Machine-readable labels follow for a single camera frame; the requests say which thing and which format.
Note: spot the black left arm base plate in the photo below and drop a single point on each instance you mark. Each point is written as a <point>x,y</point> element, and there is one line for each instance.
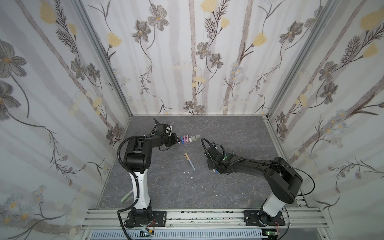
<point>156,218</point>

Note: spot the aluminium front rail frame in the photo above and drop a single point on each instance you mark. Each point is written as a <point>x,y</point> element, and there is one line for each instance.
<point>104,224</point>

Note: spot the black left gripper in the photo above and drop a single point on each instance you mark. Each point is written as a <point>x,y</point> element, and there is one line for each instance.
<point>174,136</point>

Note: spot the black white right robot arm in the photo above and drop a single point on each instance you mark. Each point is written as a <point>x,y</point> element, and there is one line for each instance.
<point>283,180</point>

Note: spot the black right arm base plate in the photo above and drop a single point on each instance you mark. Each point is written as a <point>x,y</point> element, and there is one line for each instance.
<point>261,219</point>

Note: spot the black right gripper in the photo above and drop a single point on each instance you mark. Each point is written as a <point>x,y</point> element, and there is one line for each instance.
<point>212,154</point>

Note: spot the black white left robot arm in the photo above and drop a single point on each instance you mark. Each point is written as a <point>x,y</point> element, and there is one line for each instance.
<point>137,160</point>

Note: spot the white slotted cable duct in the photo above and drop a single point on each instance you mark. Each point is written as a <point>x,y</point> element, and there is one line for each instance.
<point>199,234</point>

